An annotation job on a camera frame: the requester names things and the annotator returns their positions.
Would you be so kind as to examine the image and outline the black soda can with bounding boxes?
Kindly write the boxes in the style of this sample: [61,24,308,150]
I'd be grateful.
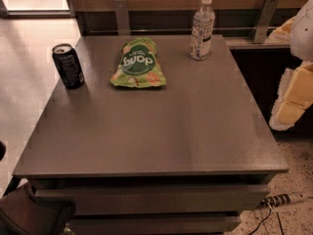
[52,43,84,89]

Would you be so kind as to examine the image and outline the black cable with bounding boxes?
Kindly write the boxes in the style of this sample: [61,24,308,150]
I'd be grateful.
[247,202,286,235]

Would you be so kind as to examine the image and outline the right metal wall bracket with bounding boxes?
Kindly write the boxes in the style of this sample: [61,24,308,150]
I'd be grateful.
[251,0,280,44]

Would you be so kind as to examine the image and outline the metal wall bracket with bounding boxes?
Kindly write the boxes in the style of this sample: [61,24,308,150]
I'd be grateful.
[113,0,131,35]
[251,0,280,44]

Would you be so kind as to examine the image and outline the green snack bag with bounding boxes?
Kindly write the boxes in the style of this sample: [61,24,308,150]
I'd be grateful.
[111,37,166,88]

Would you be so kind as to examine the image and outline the grey drawer cabinet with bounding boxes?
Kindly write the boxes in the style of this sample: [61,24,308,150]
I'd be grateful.
[14,35,289,235]

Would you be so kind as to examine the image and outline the dark robot base part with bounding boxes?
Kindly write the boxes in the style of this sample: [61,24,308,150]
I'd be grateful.
[0,182,75,235]

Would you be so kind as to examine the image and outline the clear plastic water bottle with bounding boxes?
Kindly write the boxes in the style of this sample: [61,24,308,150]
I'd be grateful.
[190,0,215,61]

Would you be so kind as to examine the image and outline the white power strip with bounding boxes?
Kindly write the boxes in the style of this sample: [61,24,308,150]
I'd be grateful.
[259,192,308,208]

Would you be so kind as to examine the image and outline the left metal wall bracket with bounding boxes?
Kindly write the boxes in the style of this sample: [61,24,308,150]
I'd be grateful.
[113,0,131,35]

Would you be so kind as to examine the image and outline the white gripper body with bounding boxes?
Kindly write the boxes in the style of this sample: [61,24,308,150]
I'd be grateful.
[291,0,313,62]

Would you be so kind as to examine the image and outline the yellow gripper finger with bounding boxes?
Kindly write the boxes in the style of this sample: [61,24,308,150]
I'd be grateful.
[269,62,313,131]
[269,17,294,41]

